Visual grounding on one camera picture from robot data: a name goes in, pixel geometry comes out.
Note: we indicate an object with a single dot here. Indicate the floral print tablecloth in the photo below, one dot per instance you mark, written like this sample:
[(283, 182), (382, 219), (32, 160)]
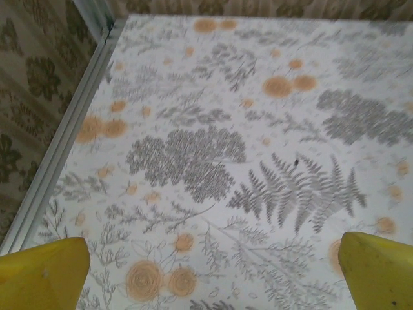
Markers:
[(206, 129)]

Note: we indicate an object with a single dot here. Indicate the aluminium table side rail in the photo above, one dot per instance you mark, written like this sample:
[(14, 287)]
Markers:
[(61, 135)]

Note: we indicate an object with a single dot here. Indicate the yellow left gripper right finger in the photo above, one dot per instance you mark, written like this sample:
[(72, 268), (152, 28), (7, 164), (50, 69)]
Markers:
[(380, 277)]

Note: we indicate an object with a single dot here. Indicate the aluminium frame post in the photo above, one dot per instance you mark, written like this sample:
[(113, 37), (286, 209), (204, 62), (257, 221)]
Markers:
[(93, 19)]

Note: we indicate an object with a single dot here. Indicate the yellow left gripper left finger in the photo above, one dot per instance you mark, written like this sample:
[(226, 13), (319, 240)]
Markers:
[(38, 277)]

